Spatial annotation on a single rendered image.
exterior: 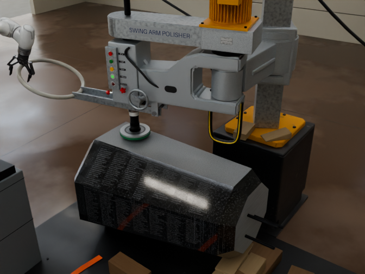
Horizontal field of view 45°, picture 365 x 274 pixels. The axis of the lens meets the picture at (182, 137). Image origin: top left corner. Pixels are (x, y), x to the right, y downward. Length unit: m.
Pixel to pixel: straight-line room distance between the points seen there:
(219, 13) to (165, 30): 0.34
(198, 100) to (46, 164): 2.25
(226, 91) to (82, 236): 1.68
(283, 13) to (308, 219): 1.69
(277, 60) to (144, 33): 0.96
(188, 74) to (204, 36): 0.27
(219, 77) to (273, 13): 0.70
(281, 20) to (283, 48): 0.18
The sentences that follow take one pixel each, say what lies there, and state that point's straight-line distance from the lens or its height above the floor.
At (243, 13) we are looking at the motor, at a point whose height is 1.78.
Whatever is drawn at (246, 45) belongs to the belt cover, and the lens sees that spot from 2.50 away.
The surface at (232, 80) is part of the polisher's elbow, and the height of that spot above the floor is 1.38.
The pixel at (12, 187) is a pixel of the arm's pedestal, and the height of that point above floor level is 0.72.
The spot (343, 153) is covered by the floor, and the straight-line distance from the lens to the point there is 4.83.
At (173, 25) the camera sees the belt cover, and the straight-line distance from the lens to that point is 2.62.
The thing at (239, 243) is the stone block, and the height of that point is 0.45.
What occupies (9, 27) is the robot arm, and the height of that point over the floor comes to 1.56.
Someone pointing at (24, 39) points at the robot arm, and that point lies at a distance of 3.25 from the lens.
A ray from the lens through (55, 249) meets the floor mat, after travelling 3.53.
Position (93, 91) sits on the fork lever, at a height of 1.11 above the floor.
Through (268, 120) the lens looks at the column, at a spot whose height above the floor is 0.85.
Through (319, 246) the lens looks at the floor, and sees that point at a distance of 3.60.
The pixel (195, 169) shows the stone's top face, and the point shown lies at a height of 0.82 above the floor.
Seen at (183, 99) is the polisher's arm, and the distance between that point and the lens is 2.77.
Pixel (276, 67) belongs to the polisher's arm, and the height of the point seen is 1.30.
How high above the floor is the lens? 2.35
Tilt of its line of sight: 29 degrees down
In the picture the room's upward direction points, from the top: straight up
